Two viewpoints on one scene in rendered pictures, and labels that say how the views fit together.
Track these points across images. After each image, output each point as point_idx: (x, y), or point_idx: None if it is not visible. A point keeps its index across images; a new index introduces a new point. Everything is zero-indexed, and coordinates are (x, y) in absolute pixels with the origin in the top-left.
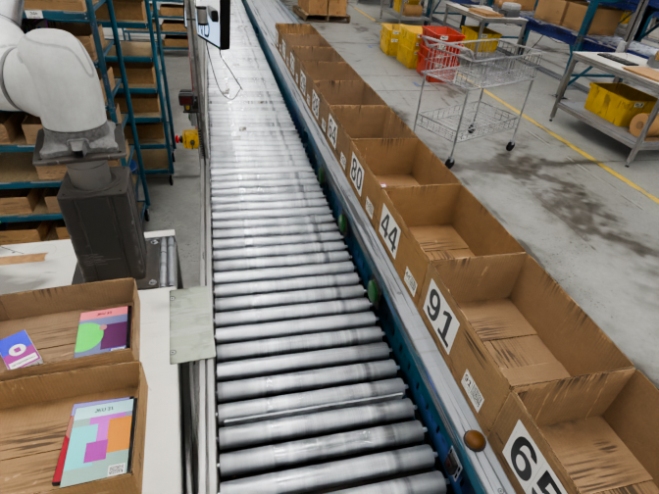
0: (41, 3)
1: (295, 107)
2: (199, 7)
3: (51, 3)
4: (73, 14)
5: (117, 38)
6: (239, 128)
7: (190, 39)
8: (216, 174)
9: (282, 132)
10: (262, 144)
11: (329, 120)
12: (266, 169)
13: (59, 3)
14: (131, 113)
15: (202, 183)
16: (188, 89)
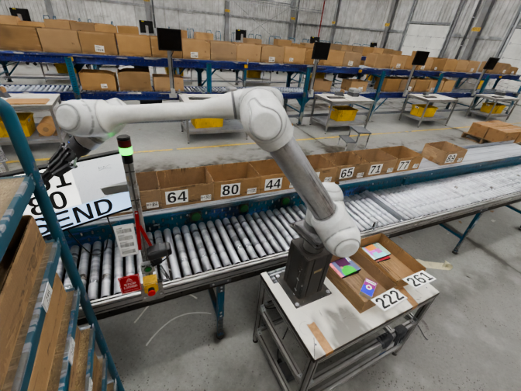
0: (53, 336)
1: (77, 230)
2: (137, 185)
3: (56, 323)
4: (77, 302)
5: None
6: (83, 278)
7: (142, 212)
8: (186, 271)
9: (98, 249)
10: (122, 258)
11: (166, 195)
12: (172, 248)
13: (58, 313)
14: None
15: (200, 276)
16: (151, 247)
